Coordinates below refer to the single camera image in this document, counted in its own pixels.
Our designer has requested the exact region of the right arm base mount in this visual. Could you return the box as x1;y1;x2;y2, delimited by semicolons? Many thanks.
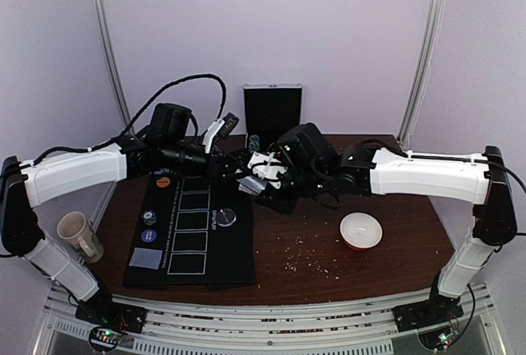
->
393;301;464;352

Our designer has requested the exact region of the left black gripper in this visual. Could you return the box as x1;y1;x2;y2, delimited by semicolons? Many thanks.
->
161;138;247;184

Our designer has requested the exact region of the white and orange bowl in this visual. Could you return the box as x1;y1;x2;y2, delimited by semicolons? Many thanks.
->
339;212;383;251

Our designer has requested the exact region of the left aluminium frame post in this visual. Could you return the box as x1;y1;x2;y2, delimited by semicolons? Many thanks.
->
92;0;135;134

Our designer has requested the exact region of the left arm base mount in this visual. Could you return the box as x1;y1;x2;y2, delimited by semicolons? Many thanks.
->
75;302;147;353

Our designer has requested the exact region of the right aluminium frame post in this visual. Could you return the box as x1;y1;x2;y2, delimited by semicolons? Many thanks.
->
397;0;445;147

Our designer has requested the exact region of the black poker mat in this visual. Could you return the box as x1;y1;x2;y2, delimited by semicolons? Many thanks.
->
122;171;256;289

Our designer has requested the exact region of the orange big blind button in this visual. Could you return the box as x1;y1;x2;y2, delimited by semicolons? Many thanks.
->
156;177;171;189

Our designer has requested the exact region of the aluminium frame post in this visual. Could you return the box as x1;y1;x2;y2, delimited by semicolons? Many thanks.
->
397;0;445;147
92;0;135;134

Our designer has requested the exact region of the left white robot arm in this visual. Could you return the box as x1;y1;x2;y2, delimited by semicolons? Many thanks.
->
1;104;239;325

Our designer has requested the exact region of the beige mug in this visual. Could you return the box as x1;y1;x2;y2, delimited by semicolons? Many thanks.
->
57;211;104;264

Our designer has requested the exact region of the purple small blind button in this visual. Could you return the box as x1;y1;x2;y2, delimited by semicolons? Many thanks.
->
141;228;158;243

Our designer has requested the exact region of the deck of grey cards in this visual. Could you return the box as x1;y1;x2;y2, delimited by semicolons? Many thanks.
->
238;176;268;196

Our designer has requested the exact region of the aluminium poker case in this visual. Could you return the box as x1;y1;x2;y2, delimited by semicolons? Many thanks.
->
243;84;303;151

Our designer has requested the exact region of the grey playing card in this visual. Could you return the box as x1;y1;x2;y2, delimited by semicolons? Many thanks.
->
128;247;163;270

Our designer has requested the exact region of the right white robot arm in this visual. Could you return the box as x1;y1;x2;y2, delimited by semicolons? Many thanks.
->
239;122;518;324

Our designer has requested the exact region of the left chip stack in case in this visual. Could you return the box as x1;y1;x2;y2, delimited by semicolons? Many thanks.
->
247;135;261;153

